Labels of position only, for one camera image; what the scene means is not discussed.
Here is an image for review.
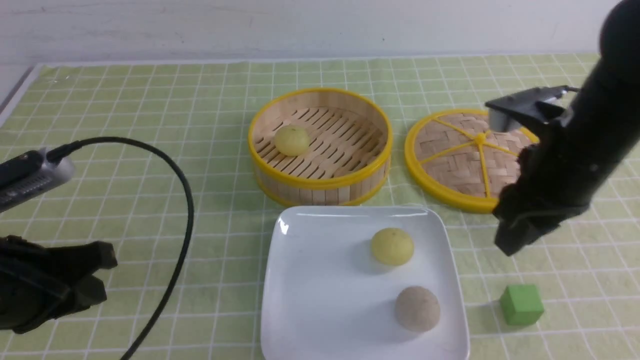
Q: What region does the grey-brown steamed bun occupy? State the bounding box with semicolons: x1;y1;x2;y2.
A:
394;285;441;333

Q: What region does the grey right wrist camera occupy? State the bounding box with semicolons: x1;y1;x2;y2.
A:
484;85;579;135

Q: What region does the woven bamboo steamer lid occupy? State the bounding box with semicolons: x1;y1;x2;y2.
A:
404;108;538;214

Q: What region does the yellow steamed bun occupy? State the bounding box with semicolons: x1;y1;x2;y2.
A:
273;124;311;157
370;227;415;267

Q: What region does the black camera cable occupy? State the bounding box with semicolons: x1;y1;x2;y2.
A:
47;136;195;360

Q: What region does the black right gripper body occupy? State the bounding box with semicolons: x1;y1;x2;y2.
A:
493;117;608;236

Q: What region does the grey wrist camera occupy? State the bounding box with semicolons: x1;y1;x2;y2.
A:
484;85;579;135
0;147;75;213

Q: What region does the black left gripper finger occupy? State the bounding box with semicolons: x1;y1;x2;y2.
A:
50;275;107;319
47;241;118;275

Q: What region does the green checkered tablecloth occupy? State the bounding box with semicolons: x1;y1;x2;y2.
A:
1;54;639;360

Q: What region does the yellow steamed bun on plate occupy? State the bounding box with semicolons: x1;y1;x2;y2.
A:
370;227;415;267

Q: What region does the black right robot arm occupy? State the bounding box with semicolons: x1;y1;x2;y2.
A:
485;0;640;256

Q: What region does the white square plate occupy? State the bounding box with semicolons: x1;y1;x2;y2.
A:
260;206;471;360

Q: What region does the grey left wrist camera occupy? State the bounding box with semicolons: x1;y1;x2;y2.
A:
0;147;75;213

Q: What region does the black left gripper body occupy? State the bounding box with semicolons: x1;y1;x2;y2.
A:
0;235;71;334

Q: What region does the green cube block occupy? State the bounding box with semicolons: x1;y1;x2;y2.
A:
499;284;546;327

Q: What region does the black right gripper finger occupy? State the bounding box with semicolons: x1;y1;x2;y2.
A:
494;216;558;256

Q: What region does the bamboo steamer basket yellow rim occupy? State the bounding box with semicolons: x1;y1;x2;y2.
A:
247;88;393;207

